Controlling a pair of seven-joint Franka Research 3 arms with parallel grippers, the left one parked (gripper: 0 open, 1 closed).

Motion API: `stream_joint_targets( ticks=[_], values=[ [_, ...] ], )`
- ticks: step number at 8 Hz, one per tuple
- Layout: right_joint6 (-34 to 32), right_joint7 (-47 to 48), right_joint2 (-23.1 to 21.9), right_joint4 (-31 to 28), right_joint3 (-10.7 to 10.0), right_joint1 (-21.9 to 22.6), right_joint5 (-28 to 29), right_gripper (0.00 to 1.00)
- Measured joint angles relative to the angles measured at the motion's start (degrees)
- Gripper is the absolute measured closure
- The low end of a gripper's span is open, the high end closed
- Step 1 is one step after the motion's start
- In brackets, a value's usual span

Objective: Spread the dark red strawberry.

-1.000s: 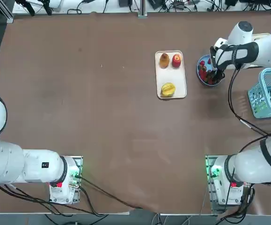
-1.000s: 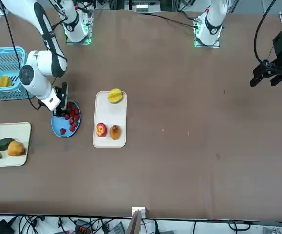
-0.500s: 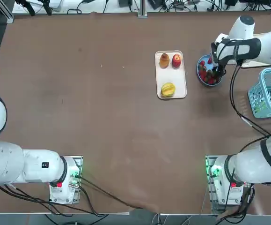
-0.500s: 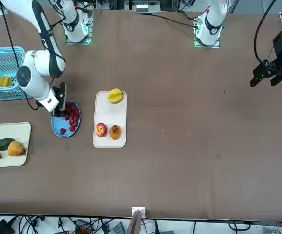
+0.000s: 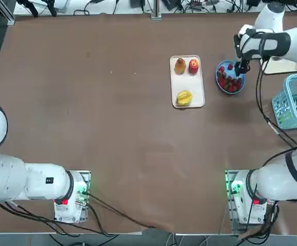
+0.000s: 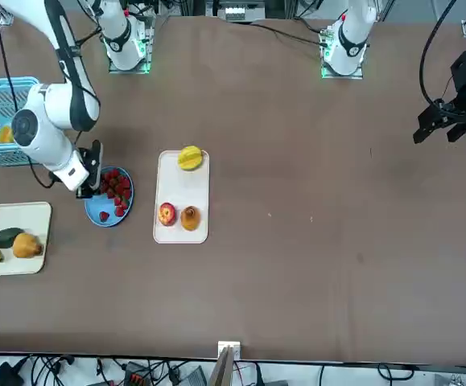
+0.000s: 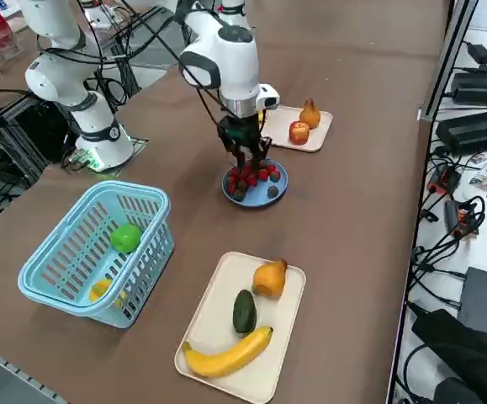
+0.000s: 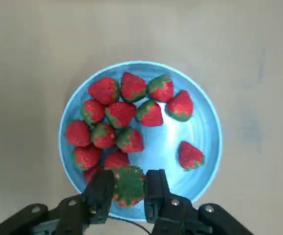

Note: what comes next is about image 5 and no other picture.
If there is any black tripod leg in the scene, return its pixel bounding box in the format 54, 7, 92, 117
16, 0, 40, 18
44, 0, 58, 17

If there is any light blue plastic basket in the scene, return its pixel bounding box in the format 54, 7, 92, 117
271, 72, 297, 130

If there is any red apple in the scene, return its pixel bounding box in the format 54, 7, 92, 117
188, 58, 200, 75

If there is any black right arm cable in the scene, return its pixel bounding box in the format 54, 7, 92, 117
240, 29, 297, 154

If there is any cream tray with apple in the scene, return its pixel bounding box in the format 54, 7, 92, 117
169, 55, 206, 110

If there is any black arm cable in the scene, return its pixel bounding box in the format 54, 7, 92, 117
240, 29, 297, 154
0, 192, 174, 236

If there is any cream tray with banana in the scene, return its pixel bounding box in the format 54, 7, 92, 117
262, 57, 297, 75

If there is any yellow starfruit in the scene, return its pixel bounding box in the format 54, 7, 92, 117
176, 90, 193, 107

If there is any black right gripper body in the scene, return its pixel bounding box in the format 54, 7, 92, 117
233, 34, 251, 65

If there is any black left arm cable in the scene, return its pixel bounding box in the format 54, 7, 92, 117
0, 192, 174, 236

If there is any blue round plate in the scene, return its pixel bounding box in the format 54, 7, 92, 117
216, 59, 248, 95

